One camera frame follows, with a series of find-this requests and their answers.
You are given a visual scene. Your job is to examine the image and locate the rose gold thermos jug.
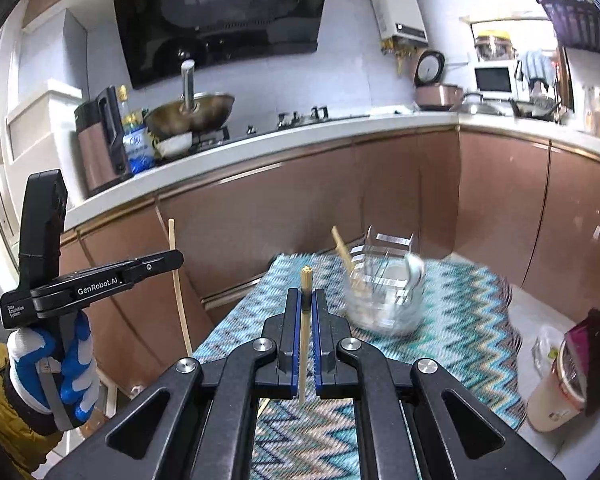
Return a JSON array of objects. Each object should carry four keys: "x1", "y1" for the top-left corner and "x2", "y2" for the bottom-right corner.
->
[{"x1": 73, "y1": 85, "x2": 131, "y2": 197}]

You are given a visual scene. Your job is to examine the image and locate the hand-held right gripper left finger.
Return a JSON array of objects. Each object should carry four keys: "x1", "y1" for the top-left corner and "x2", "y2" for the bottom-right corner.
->
[{"x1": 45, "y1": 287, "x2": 302, "y2": 480}]

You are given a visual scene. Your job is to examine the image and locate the steel wok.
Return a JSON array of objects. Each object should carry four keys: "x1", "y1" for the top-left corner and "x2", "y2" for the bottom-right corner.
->
[{"x1": 143, "y1": 91, "x2": 236, "y2": 137}]

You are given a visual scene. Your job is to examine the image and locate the beige plastic bucket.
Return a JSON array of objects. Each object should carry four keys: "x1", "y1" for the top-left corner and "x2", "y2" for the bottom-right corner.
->
[{"x1": 525, "y1": 339, "x2": 589, "y2": 434}]

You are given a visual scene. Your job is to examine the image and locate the glass utensil holder jar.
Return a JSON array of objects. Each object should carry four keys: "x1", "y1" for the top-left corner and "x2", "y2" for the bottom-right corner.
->
[{"x1": 342, "y1": 227, "x2": 427, "y2": 337}]

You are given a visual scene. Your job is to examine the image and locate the person's left forearm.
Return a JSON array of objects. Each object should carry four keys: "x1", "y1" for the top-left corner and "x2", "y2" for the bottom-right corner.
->
[{"x1": 0, "y1": 342, "x2": 64, "y2": 479}]

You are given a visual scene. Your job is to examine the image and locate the cooking oil bottle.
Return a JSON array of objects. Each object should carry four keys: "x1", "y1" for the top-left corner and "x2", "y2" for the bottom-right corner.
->
[{"x1": 117, "y1": 84, "x2": 156, "y2": 175}]

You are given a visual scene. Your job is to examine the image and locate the dark frying pan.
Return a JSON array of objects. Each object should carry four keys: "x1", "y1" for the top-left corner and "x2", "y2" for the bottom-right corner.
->
[{"x1": 509, "y1": 96, "x2": 562, "y2": 122}]

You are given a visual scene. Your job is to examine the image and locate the clear plastic bottle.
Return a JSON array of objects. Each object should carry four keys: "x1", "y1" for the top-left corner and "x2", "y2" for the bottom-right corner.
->
[{"x1": 584, "y1": 87, "x2": 600, "y2": 134}]

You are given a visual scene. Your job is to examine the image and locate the brown lower cabinets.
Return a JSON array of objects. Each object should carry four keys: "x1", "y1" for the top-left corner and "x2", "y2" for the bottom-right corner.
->
[{"x1": 55, "y1": 125, "x2": 600, "y2": 401}]

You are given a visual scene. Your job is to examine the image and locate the white microwave oven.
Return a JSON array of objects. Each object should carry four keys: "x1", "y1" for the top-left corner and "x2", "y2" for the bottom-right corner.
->
[{"x1": 473, "y1": 64, "x2": 519, "y2": 101}]

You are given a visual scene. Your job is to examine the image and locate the steel pot with yellow lid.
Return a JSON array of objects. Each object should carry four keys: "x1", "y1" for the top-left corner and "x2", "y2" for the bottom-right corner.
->
[{"x1": 474, "y1": 29, "x2": 517, "y2": 64}]

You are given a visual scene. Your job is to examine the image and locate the rose gold rice cooker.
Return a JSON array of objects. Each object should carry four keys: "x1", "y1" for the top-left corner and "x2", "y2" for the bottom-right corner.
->
[{"x1": 413, "y1": 49, "x2": 465, "y2": 111}]

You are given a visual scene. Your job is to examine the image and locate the white water heater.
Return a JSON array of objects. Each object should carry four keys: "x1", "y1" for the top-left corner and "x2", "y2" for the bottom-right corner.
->
[{"x1": 369, "y1": 0, "x2": 428, "y2": 44}]

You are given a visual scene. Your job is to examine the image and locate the metal spatula handle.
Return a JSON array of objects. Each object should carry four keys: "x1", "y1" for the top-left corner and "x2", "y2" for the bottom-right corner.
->
[{"x1": 180, "y1": 59, "x2": 197, "y2": 112}]

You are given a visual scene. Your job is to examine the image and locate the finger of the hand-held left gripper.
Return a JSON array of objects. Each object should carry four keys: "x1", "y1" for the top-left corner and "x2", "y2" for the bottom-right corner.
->
[{"x1": 130, "y1": 248, "x2": 185, "y2": 281}]

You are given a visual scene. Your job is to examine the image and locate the pan with glass lid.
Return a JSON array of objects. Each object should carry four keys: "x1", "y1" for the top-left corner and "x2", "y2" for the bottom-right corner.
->
[{"x1": 449, "y1": 92, "x2": 502, "y2": 116}]

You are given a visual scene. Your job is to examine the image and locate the black range hood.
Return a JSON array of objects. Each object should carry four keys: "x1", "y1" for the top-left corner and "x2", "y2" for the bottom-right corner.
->
[{"x1": 110, "y1": 0, "x2": 334, "y2": 91}]

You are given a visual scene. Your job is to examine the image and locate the white kitchen countertop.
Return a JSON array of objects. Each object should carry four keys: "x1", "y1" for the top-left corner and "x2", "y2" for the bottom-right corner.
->
[{"x1": 62, "y1": 107, "x2": 600, "y2": 233}]

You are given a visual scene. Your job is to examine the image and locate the clear plastic bag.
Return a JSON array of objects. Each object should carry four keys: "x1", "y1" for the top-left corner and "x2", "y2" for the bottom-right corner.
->
[{"x1": 529, "y1": 324, "x2": 564, "y2": 377}]

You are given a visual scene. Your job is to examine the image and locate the white bowl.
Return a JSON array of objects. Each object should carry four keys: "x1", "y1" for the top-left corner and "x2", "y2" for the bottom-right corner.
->
[{"x1": 154, "y1": 132, "x2": 195, "y2": 157}]

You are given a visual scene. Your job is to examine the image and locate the gas stove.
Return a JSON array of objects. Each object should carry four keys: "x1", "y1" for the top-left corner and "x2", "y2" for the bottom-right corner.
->
[{"x1": 195, "y1": 104, "x2": 372, "y2": 149}]

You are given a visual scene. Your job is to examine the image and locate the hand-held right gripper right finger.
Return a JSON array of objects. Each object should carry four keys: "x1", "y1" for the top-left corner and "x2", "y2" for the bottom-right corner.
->
[{"x1": 314, "y1": 288, "x2": 566, "y2": 480}]

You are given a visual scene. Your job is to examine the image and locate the person's left hand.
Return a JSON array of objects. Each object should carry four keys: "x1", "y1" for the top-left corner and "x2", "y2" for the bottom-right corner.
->
[{"x1": 7, "y1": 307, "x2": 101, "y2": 423}]

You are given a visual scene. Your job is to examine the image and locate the zigzag woven table mat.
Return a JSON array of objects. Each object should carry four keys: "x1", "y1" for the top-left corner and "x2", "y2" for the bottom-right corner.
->
[{"x1": 192, "y1": 252, "x2": 526, "y2": 480}]

